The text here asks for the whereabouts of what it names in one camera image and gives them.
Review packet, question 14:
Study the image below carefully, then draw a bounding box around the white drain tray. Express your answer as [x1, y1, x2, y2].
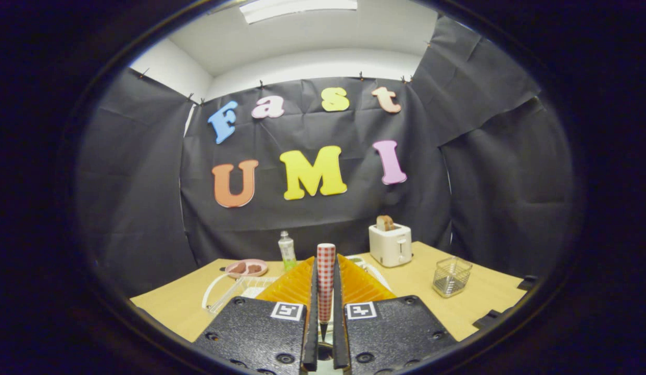
[238, 276, 277, 301]

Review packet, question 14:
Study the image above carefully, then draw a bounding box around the white wire dish rack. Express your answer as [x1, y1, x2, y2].
[202, 256, 391, 316]

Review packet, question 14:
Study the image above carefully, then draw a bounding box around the cream toaster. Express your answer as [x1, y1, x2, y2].
[369, 223, 413, 268]

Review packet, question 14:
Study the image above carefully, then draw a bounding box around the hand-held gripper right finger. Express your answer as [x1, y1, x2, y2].
[333, 254, 459, 373]

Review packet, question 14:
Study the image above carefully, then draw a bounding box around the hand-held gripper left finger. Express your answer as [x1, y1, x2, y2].
[193, 255, 320, 373]

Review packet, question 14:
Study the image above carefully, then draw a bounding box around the pink plate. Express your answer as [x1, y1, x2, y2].
[225, 259, 269, 279]

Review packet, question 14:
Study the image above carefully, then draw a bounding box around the ceiling light panel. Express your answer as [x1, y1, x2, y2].
[239, 0, 358, 24]

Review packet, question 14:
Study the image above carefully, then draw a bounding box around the pink checkered handle spoon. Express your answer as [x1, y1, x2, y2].
[316, 243, 337, 342]

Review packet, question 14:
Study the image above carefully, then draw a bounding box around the clear bottle with green liquid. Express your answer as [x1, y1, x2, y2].
[278, 231, 297, 271]

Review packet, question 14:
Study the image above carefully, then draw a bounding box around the small wire basket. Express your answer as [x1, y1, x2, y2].
[433, 256, 473, 298]

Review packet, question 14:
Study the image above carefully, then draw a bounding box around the black backdrop cloth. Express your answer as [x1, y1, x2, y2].
[75, 16, 576, 297]

